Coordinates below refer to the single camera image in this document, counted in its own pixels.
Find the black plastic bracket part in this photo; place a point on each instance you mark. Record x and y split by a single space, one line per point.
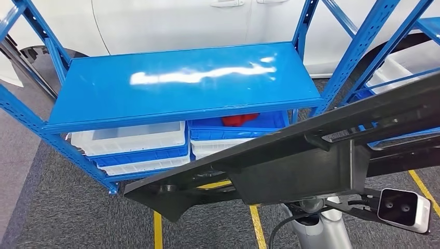
292 165

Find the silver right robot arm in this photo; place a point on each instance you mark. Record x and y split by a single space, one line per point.
330 230

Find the red part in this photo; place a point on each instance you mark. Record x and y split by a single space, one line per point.
237 120

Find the blue metal shelf rack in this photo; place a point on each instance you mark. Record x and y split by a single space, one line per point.
429 29
172 96

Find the white car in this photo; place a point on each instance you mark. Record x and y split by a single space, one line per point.
172 24

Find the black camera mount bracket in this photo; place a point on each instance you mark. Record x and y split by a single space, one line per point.
357 211

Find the dark metal floor rail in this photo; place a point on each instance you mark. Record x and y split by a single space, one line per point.
31 70

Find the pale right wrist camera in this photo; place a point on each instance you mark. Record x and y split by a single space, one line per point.
400 208

